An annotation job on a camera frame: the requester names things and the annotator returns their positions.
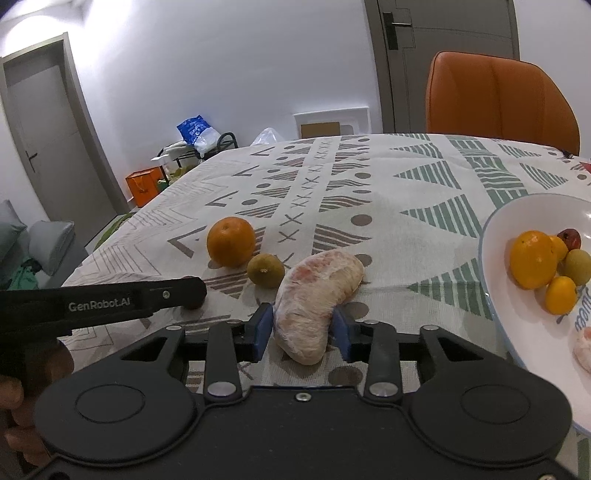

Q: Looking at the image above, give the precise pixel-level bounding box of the green yellow small citrus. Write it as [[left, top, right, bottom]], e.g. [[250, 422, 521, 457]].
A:
[[246, 253, 284, 289]]

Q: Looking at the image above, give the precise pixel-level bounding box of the peeled pomelo segment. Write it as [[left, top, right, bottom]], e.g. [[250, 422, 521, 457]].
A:
[[573, 327, 591, 373], [273, 249, 365, 366]]

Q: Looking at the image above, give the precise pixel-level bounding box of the large orange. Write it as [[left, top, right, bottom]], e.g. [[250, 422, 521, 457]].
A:
[[206, 217, 256, 268]]

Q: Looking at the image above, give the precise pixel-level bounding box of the medium orange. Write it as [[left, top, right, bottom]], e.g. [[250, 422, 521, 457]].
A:
[[509, 230, 558, 290]]

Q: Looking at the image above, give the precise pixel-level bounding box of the small yellow kumquat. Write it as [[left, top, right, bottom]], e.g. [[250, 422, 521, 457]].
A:
[[544, 276, 577, 316]]

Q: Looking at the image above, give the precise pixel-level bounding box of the small orange kumquat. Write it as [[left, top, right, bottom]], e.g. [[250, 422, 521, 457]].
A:
[[550, 235, 569, 263]]

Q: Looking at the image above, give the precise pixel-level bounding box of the yellow green small fruit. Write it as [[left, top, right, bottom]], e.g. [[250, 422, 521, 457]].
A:
[[562, 249, 591, 286]]

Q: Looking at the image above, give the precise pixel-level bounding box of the small red fruit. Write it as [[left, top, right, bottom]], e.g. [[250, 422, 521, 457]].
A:
[[557, 228, 582, 251]]

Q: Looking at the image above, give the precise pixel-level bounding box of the left hand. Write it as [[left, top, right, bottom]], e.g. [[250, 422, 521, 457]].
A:
[[1, 339, 74, 467]]

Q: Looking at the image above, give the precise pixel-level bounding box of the grey sofa cushion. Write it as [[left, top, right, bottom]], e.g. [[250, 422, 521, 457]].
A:
[[28, 221, 75, 276], [1, 200, 28, 279]]

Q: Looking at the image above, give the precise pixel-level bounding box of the patterned white tablecloth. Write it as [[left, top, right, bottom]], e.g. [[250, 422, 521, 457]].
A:
[[65, 134, 590, 368]]

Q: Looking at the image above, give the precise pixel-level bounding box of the white ceramic plate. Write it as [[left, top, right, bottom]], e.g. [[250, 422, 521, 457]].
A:
[[478, 193, 590, 436]]

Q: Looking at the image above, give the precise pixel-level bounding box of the orange box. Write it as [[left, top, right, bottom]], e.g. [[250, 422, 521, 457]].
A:
[[125, 167, 168, 208]]

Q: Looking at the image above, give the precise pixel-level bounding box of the grey side door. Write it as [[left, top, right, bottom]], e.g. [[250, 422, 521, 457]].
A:
[[1, 33, 129, 245]]

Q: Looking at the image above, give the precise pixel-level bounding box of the black metal rack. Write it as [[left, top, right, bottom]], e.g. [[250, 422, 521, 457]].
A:
[[151, 132, 238, 184]]

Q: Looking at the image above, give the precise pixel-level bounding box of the clear plastic bag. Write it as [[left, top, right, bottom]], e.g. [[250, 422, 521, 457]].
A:
[[252, 127, 284, 146]]

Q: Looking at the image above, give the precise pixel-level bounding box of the blue white plastic bag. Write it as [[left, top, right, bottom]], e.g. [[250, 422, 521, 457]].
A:
[[176, 115, 221, 157]]

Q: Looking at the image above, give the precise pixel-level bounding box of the white foam packaging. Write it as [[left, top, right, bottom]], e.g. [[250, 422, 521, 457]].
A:
[[294, 107, 372, 139]]

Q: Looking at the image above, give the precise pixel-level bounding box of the orange leather chair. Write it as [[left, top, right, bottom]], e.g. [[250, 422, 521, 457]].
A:
[[425, 51, 580, 155]]

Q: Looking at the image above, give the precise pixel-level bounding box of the grey door with handle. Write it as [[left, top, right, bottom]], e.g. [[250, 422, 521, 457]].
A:
[[363, 1, 520, 133]]

